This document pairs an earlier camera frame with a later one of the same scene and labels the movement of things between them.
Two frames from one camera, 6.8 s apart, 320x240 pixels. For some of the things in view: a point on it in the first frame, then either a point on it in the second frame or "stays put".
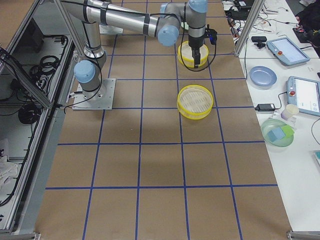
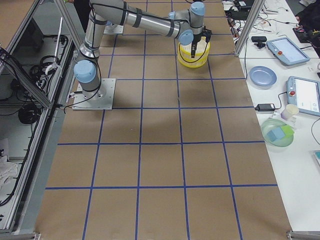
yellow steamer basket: (195, 102) -> (200, 60)
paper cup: (291, 110) stays put
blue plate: (263, 76) stays put
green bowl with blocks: (277, 133) stays put
